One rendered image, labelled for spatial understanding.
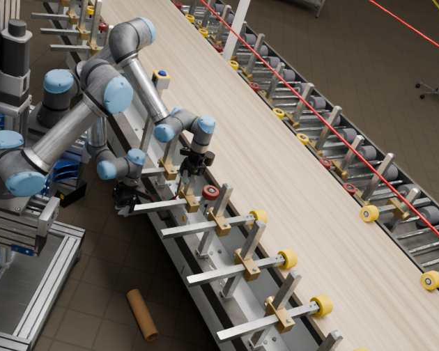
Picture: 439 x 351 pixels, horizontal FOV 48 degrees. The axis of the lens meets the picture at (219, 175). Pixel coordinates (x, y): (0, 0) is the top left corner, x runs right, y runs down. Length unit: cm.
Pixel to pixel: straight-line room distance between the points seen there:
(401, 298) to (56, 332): 172
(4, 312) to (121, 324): 64
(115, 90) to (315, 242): 123
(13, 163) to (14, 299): 107
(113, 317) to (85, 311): 16
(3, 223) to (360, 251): 159
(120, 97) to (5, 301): 135
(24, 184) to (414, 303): 171
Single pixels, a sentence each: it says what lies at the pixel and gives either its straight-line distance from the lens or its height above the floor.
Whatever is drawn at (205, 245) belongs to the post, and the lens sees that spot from 230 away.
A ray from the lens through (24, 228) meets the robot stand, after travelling 203.
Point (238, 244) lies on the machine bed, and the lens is 245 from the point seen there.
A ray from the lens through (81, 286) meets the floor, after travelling 302.
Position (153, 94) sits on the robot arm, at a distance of 196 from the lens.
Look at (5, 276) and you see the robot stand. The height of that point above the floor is 21.
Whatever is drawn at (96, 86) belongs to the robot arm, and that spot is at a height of 153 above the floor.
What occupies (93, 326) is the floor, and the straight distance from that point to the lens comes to 288.
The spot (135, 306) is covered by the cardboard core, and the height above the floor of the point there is 7.
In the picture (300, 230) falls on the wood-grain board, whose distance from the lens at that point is 242.
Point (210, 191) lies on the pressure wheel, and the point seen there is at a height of 90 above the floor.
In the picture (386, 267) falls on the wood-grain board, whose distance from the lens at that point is 252.
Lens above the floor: 239
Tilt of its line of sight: 36 degrees down
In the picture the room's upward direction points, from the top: 21 degrees clockwise
